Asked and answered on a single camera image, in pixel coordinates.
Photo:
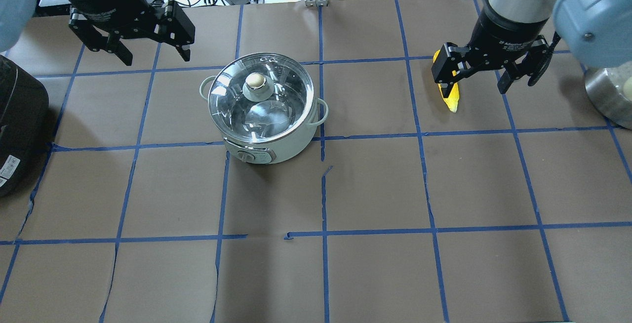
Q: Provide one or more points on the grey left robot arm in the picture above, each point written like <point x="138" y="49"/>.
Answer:
<point x="16" y="13"/>

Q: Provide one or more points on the glass pot lid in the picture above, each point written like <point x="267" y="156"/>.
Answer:
<point x="261" y="97"/>

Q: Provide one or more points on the steel bowl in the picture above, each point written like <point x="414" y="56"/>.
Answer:
<point x="610" y="91"/>

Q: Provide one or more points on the pale green electric pot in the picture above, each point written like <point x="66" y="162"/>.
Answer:
<point x="280" y="150"/>

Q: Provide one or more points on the black rice cooker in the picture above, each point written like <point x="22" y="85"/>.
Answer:
<point x="24" y="102"/>

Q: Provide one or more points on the yellow corn cob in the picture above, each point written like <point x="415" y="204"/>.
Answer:
<point x="453" y="99"/>

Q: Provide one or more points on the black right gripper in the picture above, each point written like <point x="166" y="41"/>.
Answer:
<point x="504" y="31"/>

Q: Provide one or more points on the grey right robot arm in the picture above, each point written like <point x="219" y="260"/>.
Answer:
<point x="597" y="32"/>

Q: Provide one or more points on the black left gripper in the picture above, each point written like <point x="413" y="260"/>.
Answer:
<point x="109" y="3"/>

